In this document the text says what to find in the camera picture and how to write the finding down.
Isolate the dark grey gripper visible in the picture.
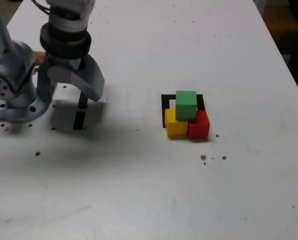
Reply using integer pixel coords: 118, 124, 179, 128
36, 53, 106, 105

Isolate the yellow cube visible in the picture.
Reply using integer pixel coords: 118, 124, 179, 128
165, 108, 189, 138

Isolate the green cube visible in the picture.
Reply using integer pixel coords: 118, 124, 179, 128
175, 90, 198, 121

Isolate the red cube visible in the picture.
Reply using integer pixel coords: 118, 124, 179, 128
187, 109, 211, 140

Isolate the black tape square outline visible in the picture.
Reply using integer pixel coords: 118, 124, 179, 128
161, 93, 206, 129

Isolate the person's hand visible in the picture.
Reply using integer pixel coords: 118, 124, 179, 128
33, 50, 47, 67

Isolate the black tape strip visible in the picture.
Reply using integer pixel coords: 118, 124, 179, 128
73, 89, 89, 131

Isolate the short looped black cable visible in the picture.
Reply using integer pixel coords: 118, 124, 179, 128
31, 0, 50, 15

